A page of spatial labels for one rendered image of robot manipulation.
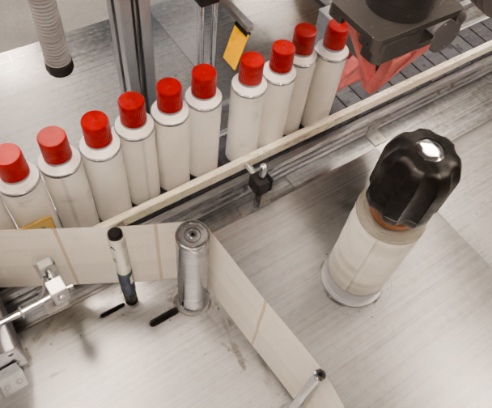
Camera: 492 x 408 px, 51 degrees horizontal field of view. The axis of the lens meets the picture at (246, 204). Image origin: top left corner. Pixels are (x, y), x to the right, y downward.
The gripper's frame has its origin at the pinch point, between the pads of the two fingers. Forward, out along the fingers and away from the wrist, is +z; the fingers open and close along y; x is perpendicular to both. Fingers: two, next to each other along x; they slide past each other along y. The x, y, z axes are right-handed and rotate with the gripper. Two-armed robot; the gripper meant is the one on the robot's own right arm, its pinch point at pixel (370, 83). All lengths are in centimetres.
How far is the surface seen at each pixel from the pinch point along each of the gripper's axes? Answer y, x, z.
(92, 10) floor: 27, 181, 113
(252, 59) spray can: -0.8, 18.9, 10.6
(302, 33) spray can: 8.3, 20.2, 10.5
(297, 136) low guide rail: 7.8, 16.1, 27.7
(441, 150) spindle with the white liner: 2.3, -9.1, 2.3
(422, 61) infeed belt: 44, 22, 31
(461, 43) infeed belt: 55, 23, 31
